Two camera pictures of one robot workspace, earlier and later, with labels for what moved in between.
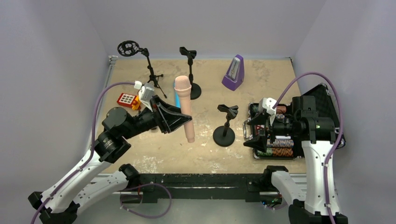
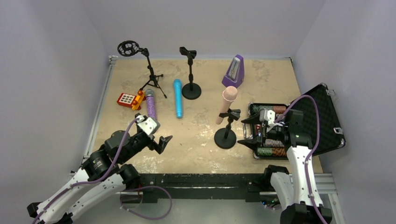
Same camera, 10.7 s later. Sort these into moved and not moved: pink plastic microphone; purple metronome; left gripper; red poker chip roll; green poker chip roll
Moved: pink plastic microphone; left gripper
Not moved: purple metronome; green poker chip roll; red poker chip roll
